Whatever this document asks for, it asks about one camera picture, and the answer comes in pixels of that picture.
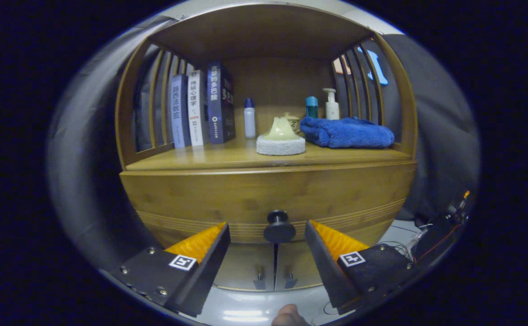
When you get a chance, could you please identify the thin floor cables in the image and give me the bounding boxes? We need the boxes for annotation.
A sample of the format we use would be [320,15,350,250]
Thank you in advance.
[391,222,432,259]

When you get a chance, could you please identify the wooden countertop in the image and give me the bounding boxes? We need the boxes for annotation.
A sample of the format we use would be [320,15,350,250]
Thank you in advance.
[125,138,413,172]

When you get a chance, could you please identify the light blue book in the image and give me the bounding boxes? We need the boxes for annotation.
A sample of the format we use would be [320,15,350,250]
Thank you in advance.
[170,74,192,149]

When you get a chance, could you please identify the beige lidded teacup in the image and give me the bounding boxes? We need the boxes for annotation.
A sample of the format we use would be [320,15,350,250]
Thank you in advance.
[282,112,302,135]

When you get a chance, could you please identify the pale green scrub brush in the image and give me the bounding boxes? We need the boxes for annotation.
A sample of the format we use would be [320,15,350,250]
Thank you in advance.
[256,117,307,156]

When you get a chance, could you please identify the dark blue book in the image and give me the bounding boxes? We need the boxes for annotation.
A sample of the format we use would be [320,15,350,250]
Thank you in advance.
[206,62,236,145]

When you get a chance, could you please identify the wooden cabinet door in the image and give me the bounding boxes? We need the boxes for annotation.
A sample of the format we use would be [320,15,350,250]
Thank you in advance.
[212,242,277,292]
[274,242,337,290]

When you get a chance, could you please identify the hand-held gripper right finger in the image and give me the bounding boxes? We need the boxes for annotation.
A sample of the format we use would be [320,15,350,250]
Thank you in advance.
[304,220,421,315]

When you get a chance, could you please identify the blue towel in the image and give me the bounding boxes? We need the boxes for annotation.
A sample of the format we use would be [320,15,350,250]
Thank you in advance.
[299,116,395,149]

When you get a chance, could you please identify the white pump bottle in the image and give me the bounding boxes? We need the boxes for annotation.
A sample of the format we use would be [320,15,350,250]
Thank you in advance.
[322,88,340,120]

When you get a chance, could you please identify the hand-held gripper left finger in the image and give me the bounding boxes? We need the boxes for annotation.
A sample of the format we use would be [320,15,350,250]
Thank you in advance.
[106,222,231,317]

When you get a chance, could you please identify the black and orange tool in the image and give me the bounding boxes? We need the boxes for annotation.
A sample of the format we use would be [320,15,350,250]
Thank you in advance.
[445,190,470,222]

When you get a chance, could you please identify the wooden drawer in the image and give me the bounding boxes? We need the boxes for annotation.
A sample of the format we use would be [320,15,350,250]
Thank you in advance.
[120,161,418,249]

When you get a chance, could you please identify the wooden cabinet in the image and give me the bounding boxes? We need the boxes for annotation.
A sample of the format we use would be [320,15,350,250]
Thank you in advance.
[115,5,418,292]

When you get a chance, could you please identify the white bottle with blue cap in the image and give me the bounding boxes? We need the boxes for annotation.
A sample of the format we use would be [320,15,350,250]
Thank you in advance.
[244,98,256,139]

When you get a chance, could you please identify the white book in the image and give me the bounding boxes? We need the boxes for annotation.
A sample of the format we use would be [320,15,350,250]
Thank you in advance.
[187,69,210,146]

